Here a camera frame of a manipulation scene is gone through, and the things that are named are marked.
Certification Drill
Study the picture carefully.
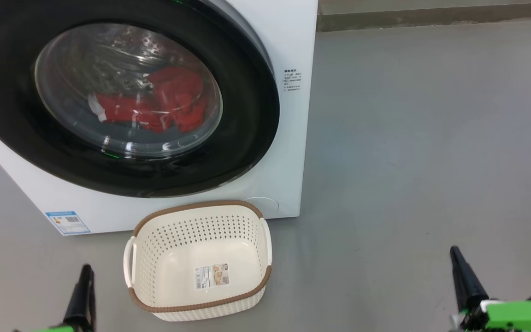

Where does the white front-load washing machine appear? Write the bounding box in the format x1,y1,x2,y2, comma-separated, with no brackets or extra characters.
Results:
0,0,319,237

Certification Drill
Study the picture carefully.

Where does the red garment with white trim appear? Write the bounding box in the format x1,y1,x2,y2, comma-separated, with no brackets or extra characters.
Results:
88,66,208,134

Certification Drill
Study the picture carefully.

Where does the cream perforated laundry basket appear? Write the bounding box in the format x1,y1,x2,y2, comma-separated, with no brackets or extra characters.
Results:
124,200,273,322

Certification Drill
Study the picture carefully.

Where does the blue energy label sticker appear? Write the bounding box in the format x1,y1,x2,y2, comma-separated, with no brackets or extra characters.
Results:
45,211,91,236

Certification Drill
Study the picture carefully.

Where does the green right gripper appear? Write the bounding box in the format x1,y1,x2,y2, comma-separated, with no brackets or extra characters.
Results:
450,246,531,332

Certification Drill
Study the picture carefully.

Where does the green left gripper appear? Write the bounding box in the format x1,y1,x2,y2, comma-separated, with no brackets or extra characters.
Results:
35,264,96,332

